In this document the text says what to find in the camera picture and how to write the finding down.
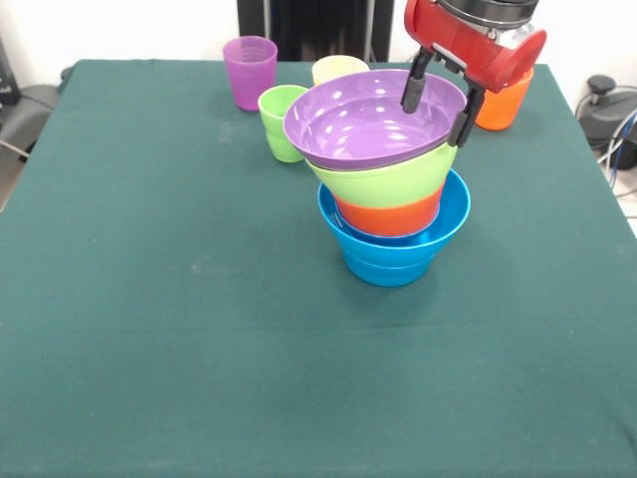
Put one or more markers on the black floor stand base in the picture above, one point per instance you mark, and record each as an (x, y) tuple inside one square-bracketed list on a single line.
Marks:
[(604, 107), (35, 107)]

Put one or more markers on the green cup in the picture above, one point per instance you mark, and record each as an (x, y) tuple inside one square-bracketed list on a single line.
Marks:
[(274, 129)]

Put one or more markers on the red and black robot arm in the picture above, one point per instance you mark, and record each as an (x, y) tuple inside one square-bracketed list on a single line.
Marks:
[(488, 10)]

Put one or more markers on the orange cup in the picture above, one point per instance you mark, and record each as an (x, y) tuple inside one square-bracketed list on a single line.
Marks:
[(502, 107)]

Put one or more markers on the dark green tablecloth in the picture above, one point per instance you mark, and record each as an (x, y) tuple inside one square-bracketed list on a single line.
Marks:
[(199, 323)]

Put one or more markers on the orange bowl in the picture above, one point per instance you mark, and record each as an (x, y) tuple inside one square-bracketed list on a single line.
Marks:
[(388, 219)]

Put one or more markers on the small light blue bowl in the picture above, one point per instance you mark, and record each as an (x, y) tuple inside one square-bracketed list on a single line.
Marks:
[(385, 274)]

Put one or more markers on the purple cup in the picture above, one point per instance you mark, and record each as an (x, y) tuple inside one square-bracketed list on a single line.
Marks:
[(249, 74)]

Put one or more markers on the large light blue bowl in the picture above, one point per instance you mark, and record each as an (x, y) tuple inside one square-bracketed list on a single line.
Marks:
[(455, 209)]

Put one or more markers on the large purple bowl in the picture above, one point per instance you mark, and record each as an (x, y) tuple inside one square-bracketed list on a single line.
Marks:
[(358, 124)]

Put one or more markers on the black pedestal column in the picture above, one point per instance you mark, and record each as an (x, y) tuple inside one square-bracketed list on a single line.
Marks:
[(298, 25)]

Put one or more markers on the large green bowl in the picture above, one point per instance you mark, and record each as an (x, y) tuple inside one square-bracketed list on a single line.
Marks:
[(378, 184)]

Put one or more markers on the yellow cup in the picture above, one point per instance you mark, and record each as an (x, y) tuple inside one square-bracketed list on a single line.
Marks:
[(338, 67)]

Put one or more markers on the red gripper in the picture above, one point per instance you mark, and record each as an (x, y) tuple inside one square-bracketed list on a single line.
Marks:
[(478, 50)]

